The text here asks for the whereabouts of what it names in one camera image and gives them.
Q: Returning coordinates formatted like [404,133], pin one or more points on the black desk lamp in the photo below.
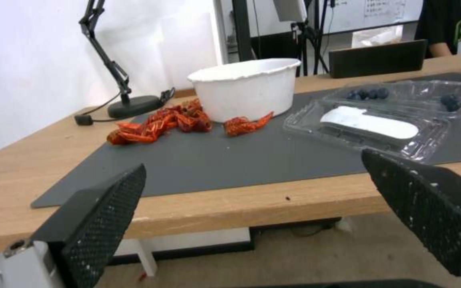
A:
[110,64]

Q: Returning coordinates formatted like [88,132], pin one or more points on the white table leg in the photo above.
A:
[147,255]

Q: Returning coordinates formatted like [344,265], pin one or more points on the dark grey table mat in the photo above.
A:
[230,156]

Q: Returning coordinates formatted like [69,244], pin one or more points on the white label in container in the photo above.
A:
[368,123]

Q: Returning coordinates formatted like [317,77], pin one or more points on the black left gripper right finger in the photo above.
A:
[426,216]

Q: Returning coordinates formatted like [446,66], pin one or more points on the single blueberry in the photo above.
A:
[451,101]

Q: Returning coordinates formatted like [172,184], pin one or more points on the white paper bowl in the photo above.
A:
[246,88]

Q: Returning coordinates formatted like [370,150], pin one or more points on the blueberry cluster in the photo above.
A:
[366,94]

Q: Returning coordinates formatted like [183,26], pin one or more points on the dark wooden box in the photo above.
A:
[378,58]

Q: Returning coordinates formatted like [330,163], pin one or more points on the person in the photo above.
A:
[452,27]

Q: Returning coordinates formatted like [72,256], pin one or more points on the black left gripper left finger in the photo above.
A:
[94,228]

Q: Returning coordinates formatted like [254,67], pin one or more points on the clear plastic takeout container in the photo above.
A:
[382,118]

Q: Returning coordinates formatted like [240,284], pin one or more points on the whiteboard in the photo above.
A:
[368,15]

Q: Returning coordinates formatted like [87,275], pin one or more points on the red crayfish piece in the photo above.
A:
[246,124]

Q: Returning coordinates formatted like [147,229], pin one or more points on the black tripod stand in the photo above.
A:
[308,45]

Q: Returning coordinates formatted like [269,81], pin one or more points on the red crayfish pile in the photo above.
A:
[160,126]

